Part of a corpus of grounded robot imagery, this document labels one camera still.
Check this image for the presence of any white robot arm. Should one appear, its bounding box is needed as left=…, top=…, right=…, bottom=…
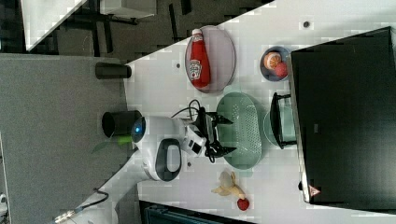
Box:
left=47, top=107, right=232, bottom=224

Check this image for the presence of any white background table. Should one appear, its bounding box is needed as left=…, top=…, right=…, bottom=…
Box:
left=20, top=0, right=87, bottom=51

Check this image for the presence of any black oven appliance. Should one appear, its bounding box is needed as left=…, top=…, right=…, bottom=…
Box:
left=290, top=27, right=396, bottom=214

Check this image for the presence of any red strawberry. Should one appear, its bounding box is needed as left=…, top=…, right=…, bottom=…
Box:
left=237, top=199, right=249, bottom=211

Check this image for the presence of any red ketchup bottle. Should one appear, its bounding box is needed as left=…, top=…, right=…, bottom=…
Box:
left=189, top=29, right=211, bottom=88

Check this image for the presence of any blue small bowl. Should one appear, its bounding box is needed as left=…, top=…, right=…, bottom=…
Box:
left=260, top=46, right=290, bottom=82

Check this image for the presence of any dark teal crate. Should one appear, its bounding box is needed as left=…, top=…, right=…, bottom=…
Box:
left=139, top=201, right=253, bottom=224

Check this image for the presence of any black oven door handle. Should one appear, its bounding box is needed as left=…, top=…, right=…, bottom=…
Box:
left=270, top=92, right=297, bottom=149

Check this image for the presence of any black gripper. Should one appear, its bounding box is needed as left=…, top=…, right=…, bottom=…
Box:
left=194, top=106, right=235, bottom=159

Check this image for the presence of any black cylinder post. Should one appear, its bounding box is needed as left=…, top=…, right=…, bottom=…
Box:
left=95, top=63, right=132, bottom=79

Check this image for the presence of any green round plate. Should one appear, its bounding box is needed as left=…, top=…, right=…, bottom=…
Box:
left=263, top=106, right=296, bottom=147

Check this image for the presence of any peeled banana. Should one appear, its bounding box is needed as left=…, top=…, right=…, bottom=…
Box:
left=211, top=171, right=246, bottom=200

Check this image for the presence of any black cylinder cup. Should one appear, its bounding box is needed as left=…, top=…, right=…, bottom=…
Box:
left=102, top=110, right=142, bottom=137

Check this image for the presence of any green leaf toy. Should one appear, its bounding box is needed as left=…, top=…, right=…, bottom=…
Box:
left=91, top=135, right=133, bottom=154

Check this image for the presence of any orange fruit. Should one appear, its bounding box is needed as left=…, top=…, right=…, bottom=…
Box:
left=263, top=51, right=282, bottom=70

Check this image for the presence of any green plastic strainer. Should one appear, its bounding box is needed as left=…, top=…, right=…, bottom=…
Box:
left=217, top=92, right=264, bottom=170

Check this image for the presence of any grey oval plate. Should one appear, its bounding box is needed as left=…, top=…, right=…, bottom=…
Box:
left=185, top=26, right=235, bottom=93

